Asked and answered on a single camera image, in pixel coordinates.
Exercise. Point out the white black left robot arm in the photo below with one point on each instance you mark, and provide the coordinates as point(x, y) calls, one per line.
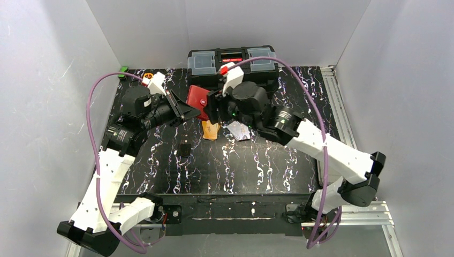
point(93, 225)

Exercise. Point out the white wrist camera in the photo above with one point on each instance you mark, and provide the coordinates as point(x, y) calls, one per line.
point(232, 76)
point(155, 85)

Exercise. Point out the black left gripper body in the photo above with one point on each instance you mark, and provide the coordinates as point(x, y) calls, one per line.
point(175, 107)

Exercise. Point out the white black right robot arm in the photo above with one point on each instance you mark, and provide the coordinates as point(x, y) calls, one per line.
point(248, 104)

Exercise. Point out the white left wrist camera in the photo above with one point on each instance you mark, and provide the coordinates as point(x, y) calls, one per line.
point(155, 85)

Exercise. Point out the black VIP card stack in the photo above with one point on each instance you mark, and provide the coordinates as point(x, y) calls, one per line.
point(184, 149)

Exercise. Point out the red leather card holder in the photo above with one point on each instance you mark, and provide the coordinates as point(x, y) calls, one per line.
point(197, 98)

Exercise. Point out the green small object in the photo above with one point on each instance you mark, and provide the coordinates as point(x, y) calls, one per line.
point(123, 69)

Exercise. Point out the silver credit card stack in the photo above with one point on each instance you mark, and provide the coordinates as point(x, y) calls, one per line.
point(239, 131)

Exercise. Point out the black base rail with bracket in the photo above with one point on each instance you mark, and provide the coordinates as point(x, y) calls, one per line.
point(227, 214)

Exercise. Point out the orange tape measure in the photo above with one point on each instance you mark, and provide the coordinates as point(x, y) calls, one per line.
point(148, 76)

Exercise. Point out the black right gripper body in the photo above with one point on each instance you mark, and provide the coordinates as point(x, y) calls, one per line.
point(216, 106)

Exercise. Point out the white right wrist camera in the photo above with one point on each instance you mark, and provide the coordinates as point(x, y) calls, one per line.
point(232, 76)

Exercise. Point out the aluminium frame rail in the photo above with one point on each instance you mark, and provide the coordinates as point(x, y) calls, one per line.
point(378, 212)

